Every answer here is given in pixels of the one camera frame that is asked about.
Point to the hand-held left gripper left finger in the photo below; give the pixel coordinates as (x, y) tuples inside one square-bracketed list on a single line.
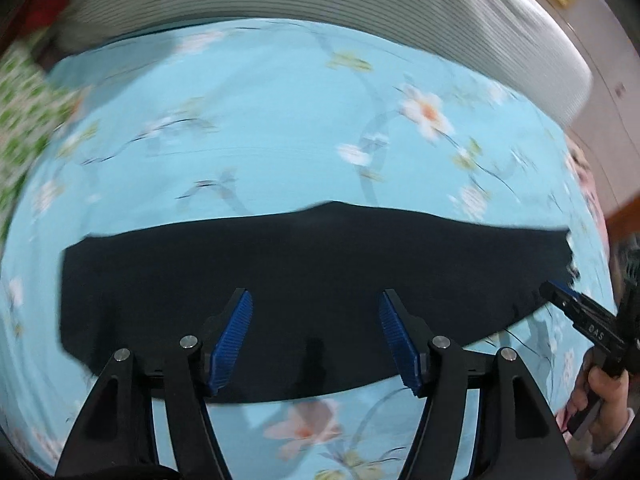
[(234, 329)]

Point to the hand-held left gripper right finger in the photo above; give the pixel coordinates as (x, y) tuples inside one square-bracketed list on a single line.
[(396, 331)]

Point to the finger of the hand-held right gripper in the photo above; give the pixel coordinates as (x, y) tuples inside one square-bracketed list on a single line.
[(594, 331)]

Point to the black pants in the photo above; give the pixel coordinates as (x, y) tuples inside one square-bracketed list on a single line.
[(310, 280)]

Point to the person's right forearm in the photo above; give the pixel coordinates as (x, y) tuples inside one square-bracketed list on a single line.
[(619, 432)]

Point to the person's right hand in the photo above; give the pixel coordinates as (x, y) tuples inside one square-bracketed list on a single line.
[(606, 391)]

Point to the pink floral cloth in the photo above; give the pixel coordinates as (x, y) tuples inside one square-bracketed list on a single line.
[(588, 185)]

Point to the blue floral bed sheet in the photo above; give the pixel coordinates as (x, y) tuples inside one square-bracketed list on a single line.
[(280, 125)]

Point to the green floral cloth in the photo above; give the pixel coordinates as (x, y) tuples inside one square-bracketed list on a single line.
[(24, 110)]

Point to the wall socket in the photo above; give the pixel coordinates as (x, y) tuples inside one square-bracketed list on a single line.
[(620, 91)]

